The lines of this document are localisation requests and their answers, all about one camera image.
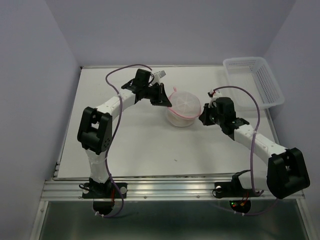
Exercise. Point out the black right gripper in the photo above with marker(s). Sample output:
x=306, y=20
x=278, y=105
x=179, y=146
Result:
x=204, y=116

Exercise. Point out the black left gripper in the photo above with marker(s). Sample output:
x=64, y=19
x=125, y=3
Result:
x=161, y=99

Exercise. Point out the white mesh laundry bag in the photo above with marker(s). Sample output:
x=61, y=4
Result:
x=186, y=107

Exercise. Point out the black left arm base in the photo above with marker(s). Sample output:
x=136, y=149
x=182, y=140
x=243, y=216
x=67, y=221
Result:
x=95, y=190

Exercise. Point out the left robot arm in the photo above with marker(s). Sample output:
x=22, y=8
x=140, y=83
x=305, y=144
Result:
x=99, y=125

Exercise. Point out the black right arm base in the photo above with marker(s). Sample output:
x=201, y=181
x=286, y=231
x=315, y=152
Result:
x=240, y=185

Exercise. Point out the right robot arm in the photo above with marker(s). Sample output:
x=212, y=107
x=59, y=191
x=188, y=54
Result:
x=286, y=172

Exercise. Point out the white perforated plastic basket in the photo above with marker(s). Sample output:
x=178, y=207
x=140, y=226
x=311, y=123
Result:
x=254, y=75

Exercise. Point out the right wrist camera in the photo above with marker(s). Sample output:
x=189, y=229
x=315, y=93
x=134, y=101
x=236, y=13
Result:
x=213, y=94

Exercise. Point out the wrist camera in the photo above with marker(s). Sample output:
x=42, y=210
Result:
x=159, y=74
x=213, y=94

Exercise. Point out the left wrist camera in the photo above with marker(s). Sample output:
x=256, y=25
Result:
x=159, y=74

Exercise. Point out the aluminium mounting rail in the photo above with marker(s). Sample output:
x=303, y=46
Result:
x=192, y=188

